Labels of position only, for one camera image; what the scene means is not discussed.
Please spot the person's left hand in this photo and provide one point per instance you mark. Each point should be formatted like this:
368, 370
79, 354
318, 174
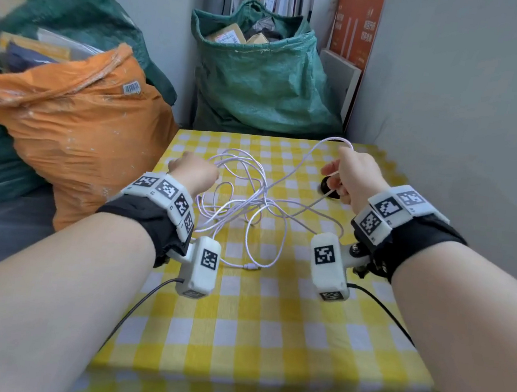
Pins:
193, 173

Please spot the person's right hand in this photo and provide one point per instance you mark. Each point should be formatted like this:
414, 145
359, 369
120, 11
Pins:
359, 177

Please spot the person's right forearm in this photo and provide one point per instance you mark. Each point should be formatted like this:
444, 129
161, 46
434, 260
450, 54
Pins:
465, 350

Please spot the person's left forearm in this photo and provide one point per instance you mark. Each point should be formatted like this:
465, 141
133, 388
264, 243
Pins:
38, 303

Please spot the white marker wrist band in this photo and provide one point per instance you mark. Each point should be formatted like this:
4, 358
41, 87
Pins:
160, 188
388, 209

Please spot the small pale leaning board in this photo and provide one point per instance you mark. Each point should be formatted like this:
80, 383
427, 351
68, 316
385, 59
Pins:
338, 81

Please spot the upright open green sack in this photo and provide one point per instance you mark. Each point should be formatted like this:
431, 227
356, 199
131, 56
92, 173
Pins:
262, 86

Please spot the orange woven sack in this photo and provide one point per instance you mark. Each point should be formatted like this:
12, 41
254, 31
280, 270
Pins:
82, 134

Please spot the large grey board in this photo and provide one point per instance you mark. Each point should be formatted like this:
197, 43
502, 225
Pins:
461, 110

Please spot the labelled cardboard box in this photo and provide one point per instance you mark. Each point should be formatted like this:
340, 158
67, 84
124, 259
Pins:
226, 34

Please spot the small plain cardboard box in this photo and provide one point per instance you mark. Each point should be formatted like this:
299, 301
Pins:
257, 39

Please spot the orange poster board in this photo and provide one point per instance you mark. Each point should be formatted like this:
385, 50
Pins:
355, 22

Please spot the grey plastic parcel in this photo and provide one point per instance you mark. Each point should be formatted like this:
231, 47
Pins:
274, 26

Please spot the clear plastic parcel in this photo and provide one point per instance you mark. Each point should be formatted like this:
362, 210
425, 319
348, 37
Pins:
79, 47

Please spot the yellow checkered tablecloth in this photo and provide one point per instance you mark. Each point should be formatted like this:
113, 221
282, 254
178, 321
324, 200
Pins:
240, 342

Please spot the dark blue parcel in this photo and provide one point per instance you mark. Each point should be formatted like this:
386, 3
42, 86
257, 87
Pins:
26, 61

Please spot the yellow flat parcel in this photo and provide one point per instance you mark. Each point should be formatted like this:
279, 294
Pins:
37, 45

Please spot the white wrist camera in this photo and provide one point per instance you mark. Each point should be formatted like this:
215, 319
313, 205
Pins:
329, 268
200, 271

